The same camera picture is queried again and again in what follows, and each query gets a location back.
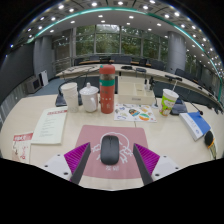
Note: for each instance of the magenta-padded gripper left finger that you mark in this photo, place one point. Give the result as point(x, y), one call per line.
point(60, 165)

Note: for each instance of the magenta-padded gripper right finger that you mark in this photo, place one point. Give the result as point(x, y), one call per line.
point(163, 165)

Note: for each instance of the black computer mouse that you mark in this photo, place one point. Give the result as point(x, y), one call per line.
point(109, 150)

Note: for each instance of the pink mouse pad white drawing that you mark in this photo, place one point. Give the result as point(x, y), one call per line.
point(96, 133)

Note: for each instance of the white printed paper sheet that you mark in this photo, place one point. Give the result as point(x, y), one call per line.
point(50, 125)

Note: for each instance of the red and white leaflet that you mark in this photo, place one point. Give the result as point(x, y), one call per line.
point(22, 146)

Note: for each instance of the handheld microphone black foam head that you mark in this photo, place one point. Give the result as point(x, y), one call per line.
point(209, 138)

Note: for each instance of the blue and white book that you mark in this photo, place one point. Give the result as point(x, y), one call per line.
point(198, 123)

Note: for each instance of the dark gooseneck conference microphone unit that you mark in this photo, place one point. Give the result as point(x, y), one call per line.
point(59, 101)
point(180, 108)

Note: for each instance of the colourful sticker sheet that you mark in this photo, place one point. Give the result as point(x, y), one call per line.
point(135, 112)

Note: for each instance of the printed paper cup with straw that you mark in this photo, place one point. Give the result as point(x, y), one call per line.
point(167, 103)

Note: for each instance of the white lidded mug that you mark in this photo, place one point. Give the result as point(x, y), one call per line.
point(89, 98)

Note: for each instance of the beige cardboard box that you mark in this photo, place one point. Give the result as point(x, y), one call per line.
point(133, 95)

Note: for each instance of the grey monitor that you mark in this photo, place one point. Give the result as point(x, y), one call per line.
point(34, 85)

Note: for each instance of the red drink bottle green band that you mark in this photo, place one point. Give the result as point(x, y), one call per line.
point(107, 95)

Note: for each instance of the group of dark office chairs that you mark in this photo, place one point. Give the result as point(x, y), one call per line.
point(156, 64)

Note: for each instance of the group of ceiling lights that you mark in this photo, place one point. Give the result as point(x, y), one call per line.
point(130, 16)

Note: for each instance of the white board leaning on wall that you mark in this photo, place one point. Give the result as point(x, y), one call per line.
point(44, 77)

